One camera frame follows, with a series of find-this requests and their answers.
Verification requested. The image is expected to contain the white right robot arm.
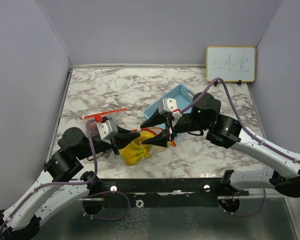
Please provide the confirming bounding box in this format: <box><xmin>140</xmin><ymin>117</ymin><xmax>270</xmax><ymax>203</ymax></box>
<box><xmin>140</xmin><ymin>93</ymin><xmax>300</xmax><ymax>198</ymax></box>

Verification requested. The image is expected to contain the yellow banana bunch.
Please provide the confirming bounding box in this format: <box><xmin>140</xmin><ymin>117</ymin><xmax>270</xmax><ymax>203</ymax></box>
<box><xmin>119</xmin><ymin>130</ymin><xmax>155</xmax><ymax>166</ymax></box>

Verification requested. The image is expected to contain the small framed whiteboard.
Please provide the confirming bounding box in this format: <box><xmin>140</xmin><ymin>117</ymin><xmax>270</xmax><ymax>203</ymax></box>
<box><xmin>206</xmin><ymin>46</ymin><xmax>257</xmax><ymax>84</ymax></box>

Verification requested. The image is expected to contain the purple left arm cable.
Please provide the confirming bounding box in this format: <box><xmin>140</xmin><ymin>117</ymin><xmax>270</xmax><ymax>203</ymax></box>
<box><xmin>0</xmin><ymin>118</ymin><xmax>131</xmax><ymax>240</ymax></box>

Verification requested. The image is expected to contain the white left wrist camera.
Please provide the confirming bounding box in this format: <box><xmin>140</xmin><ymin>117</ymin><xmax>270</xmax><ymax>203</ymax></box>
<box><xmin>94</xmin><ymin>116</ymin><xmax>118</xmax><ymax>142</ymax></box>

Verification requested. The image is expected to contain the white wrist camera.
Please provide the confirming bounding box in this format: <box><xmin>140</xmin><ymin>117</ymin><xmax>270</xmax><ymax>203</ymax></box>
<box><xmin>94</xmin><ymin>116</ymin><xmax>118</xmax><ymax>142</ymax></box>
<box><xmin>157</xmin><ymin>98</ymin><xmax>182</xmax><ymax>121</ymax></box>

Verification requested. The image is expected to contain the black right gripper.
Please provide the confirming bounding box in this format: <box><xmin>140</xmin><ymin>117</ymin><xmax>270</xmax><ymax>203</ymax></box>
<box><xmin>140</xmin><ymin>107</ymin><xmax>210</xmax><ymax>147</ymax></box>

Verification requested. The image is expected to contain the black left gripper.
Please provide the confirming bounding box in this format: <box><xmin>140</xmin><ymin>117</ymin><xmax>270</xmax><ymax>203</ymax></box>
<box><xmin>77</xmin><ymin>124</ymin><xmax>141</xmax><ymax>160</ymax></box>

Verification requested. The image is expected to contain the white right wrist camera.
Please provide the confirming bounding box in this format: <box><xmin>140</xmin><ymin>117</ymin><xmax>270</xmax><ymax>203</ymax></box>
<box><xmin>157</xmin><ymin>98</ymin><xmax>182</xmax><ymax>121</ymax></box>

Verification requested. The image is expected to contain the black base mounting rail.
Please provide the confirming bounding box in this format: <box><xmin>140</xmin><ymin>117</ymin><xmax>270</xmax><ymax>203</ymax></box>
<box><xmin>83</xmin><ymin>177</ymin><xmax>249</xmax><ymax>209</ymax></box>

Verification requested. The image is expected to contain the clear orange zipper bag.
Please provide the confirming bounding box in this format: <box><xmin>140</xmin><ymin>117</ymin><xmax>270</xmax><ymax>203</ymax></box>
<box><xmin>79</xmin><ymin>108</ymin><xmax>127</xmax><ymax>142</ymax></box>

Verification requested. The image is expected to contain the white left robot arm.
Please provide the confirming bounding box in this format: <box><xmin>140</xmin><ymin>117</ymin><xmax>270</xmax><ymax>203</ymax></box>
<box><xmin>0</xmin><ymin>123</ymin><xmax>140</xmax><ymax>240</ymax></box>

